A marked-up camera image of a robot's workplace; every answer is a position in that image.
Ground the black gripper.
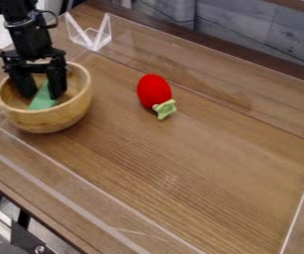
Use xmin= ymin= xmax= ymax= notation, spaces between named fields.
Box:
xmin=0 ymin=14 xmax=68 ymax=99

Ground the green rectangular stick block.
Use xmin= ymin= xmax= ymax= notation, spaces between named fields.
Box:
xmin=28 ymin=80 xmax=59 ymax=110

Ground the brown wooden bowl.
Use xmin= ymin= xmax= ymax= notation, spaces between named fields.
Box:
xmin=0 ymin=63 xmax=92 ymax=133

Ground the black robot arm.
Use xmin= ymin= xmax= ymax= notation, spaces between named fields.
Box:
xmin=0 ymin=0 xmax=68 ymax=99

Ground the red plush strawberry toy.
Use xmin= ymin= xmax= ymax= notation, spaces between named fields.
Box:
xmin=136 ymin=73 xmax=176 ymax=120

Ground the black table leg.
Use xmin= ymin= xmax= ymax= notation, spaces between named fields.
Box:
xmin=17 ymin=210 xmax=30 ymax=229

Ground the clear acrylic corner bracket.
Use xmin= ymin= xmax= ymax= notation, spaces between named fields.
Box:
xmin=65 ymin=13 xmax=112 ymax=52

